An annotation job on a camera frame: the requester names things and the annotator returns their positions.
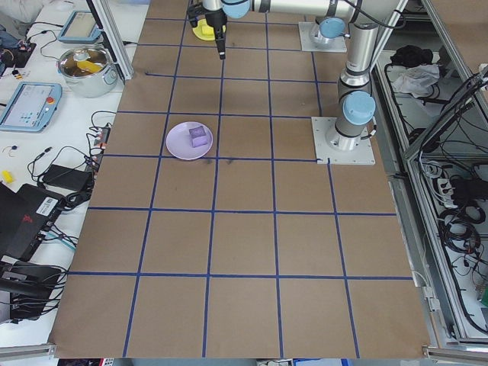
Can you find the yellow item under lid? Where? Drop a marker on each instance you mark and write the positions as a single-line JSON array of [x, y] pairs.
[[87, 66]]

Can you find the yellow round plate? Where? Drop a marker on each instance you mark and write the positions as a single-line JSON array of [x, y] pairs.
[[200, 36]]

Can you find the small yellow block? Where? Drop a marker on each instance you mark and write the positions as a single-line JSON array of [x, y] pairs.
[[7, 176]]

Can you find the black cloth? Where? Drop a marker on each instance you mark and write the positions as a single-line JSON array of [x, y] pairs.
[[411, 55]]

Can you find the purple cube block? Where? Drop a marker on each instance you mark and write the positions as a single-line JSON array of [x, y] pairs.
[[198, 137]]

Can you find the white cloth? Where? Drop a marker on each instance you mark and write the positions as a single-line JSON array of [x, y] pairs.
[[415, 80]]

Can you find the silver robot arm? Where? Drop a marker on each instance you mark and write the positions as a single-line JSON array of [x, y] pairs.
[[331, 28], [362, 57]]

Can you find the steel cooking pot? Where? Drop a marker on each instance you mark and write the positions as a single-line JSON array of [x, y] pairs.
[[89, 87]]

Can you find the white square base plate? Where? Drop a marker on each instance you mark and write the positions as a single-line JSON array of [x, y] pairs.
[[305, 42], [362, 157]]

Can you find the purple round plate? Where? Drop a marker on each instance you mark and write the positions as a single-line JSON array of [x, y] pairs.
[[177, 146]]

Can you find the aluminium profile post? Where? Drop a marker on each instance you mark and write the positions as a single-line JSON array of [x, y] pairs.
[[114, 38]]

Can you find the red circuit board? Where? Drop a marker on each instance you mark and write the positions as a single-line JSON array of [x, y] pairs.
[[26, 47]]

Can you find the green flat item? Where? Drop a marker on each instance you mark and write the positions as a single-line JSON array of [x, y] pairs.
[[483, 293]]

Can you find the aluminium corner bar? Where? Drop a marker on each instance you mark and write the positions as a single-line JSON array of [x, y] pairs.
[[26, 350], [457, 350]]

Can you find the V-shaped metal bar frame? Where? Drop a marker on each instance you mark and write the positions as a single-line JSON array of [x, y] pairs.
[[411, 154]]

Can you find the black power adapter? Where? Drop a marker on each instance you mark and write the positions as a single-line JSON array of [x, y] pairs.
[[65, 177], [465, 187]]

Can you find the blue grey teach pendant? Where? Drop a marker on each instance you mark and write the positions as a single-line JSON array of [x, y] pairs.
[[28, 106], [78, 26]]

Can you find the black flat device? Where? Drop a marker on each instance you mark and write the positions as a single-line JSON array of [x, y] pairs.
[[26, 282]]

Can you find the black laptop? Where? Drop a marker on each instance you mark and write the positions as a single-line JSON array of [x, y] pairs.
[[23, 221]]

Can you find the glass pot lid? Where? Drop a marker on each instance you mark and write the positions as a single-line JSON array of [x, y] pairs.
[[68, 65]]

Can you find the small toy figure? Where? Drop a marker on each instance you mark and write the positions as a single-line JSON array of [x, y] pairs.
[[15, 73]]

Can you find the black hub strip with plugs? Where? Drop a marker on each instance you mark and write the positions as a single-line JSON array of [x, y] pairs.
[[98, 146]]

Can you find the white power strip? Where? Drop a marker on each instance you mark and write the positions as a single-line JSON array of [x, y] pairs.
[[444, 188]]

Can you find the yellow cube block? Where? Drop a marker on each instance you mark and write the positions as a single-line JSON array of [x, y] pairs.
[[206, 29]]

